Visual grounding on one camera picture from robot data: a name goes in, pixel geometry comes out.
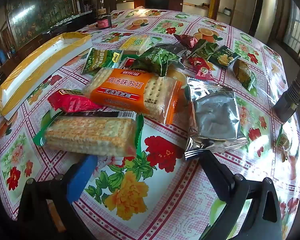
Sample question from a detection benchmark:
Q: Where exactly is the orange cracker packet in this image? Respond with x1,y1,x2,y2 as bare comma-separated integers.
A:
84,67,185,125

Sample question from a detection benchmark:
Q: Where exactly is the clear green candy packet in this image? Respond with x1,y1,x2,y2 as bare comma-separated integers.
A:
275,125,292,160

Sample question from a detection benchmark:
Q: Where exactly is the red candy packet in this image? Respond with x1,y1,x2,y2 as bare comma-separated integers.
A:
195,64,217,82
187,57,208,68

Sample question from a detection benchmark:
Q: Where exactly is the floral wall mural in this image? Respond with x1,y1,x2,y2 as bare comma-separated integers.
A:
6,0,77,43

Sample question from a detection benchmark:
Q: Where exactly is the dark green pea packet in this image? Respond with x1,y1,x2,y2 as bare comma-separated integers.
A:
135,46,183,77

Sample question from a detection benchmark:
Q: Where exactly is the metal flashlight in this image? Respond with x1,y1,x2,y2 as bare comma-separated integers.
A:
272,62,300,123

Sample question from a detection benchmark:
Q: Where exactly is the yellow cracker packet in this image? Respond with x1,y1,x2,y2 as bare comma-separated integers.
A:
119,34,152,55

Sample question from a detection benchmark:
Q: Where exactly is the red packet white label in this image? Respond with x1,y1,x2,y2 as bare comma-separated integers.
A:
122,57,140,70

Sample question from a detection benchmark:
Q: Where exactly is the small green snack packet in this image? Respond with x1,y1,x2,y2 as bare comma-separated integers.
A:
190,39,219,59

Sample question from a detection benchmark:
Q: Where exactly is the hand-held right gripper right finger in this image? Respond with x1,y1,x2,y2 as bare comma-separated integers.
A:
199,150,283,240

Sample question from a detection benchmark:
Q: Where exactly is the dark red candy wrapper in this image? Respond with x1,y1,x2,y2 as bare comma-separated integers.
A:
174,33,199,48

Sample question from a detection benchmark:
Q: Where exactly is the barred window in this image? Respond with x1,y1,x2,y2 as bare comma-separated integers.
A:
282,0,300,60

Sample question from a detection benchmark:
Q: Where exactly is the floral tablecloth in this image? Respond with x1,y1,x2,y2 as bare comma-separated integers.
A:
0,9,300,240

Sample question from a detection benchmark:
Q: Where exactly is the white standing air conditioner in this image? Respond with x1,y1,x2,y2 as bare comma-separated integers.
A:
249,0,272,43

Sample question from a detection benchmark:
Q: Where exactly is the green and yellow packet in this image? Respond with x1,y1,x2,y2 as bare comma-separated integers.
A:
233,59,258,92

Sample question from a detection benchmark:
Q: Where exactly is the silver foil packet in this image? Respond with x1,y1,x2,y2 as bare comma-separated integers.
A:
184,77,248,160

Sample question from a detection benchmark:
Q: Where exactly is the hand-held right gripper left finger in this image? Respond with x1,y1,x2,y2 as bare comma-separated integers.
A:
16,154,99,240

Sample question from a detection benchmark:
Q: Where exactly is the light green pea packet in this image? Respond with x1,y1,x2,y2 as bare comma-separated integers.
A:
82,47,124,74

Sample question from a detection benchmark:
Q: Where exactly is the dark jar pink label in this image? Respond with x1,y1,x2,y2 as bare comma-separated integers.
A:
96,7,113,28

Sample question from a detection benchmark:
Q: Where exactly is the yellow-taped white box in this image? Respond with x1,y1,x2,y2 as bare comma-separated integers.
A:
0,32,93,120

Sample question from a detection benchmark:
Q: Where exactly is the green-edged cracker packet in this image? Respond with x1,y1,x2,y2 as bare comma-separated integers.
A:
32,110,145,158

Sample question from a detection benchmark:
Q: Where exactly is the red snack packet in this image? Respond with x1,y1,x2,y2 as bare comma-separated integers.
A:
48,89,103,113

